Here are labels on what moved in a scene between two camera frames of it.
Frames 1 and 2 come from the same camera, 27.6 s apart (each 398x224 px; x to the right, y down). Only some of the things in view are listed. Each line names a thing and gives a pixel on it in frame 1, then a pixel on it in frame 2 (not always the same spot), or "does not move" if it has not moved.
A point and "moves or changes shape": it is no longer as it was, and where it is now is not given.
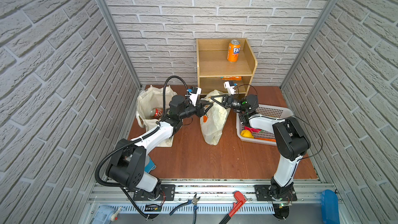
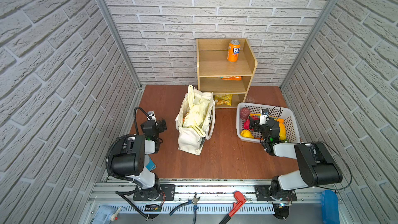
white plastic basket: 276,111 does not move
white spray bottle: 106,213 does not move
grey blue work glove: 149,165 does not move
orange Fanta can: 233,50 does not move
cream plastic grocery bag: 212,124 moves or changes shape
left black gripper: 199,110 -> 160,125
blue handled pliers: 194,201 does not move
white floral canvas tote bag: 150,107 -> 195,120
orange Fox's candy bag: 236,78 does not move
